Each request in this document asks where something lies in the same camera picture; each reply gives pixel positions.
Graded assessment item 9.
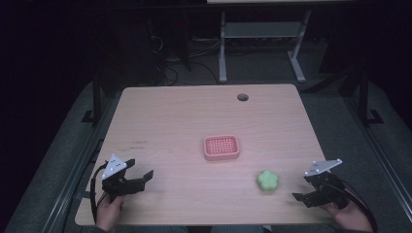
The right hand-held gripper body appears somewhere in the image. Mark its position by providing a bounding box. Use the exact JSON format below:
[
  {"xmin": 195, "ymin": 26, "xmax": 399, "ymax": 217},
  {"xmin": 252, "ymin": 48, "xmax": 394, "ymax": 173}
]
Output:
[{"xmin": 303, "ymin": 158, "xmax": 350, "ymax": 210}]

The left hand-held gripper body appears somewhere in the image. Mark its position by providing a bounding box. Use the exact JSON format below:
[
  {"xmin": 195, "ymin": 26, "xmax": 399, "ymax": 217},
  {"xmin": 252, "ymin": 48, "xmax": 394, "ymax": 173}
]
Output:
[{"xmin": 101, "ymin": 153, "xmax": 146, "ymax": 197}]

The green flower-shaped soap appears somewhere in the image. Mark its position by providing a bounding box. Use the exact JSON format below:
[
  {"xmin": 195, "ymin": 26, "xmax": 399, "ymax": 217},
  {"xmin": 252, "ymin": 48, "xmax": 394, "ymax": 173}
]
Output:
[{"xmin": 256, "ymin": 170, "xmax": 280, "ymax": 193}]

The pink soap dish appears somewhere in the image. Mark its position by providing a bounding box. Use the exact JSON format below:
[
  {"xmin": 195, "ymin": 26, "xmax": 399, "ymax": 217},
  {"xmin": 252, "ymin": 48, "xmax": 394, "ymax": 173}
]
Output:
[{"xmin": 203, "ymin": 134, "xmax": 241, "ymax": 162}]

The person's left hand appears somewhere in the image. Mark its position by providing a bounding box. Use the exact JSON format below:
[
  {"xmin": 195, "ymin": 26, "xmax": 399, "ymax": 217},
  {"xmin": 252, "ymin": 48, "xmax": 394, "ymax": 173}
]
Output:
[{"xmin": 95, "ymin": 194, "xmax": 126, "ymax": 233}]

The person's right hand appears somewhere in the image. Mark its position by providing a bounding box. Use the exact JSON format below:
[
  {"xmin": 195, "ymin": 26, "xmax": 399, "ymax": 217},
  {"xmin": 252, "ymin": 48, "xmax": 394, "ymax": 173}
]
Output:
[{"xmin": 320, "ymin": 190, "xmax": 374, "ymax": 233}]

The black metal stand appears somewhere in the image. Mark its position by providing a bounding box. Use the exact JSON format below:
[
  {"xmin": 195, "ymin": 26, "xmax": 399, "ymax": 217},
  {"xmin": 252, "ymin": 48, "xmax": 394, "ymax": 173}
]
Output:
[
  {"xmin": 81, "ymin": 72, "xmax": 113, "ymax": 127},
  {"xmin": 343, "ymin": 64, "xmax": 385, "ymax": 127}
]

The black cable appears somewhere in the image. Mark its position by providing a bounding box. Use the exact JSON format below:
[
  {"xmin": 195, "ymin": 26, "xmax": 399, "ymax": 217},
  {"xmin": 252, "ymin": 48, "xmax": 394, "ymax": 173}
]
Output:
[
  {"xmin": 89, "ymin": 161, "xmax": 111, "ymax": 225},
  {"xmin": 336, "ymin": 179, "xmax": 379, "ymax": 233}
]

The bundle of floor cables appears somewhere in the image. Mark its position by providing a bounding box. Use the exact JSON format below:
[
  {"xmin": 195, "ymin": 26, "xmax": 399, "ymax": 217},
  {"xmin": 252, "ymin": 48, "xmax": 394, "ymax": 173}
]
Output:
[{"xmin": 147, "ymin": 33, "xmax": 222, "ymax": 85}]

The white metal table frame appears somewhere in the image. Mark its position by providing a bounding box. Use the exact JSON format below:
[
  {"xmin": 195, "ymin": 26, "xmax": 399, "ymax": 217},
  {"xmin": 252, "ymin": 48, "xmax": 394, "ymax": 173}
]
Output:
[{"xmin": 219, "ymin": 9, "xmax": 313, "ymax": 83}]

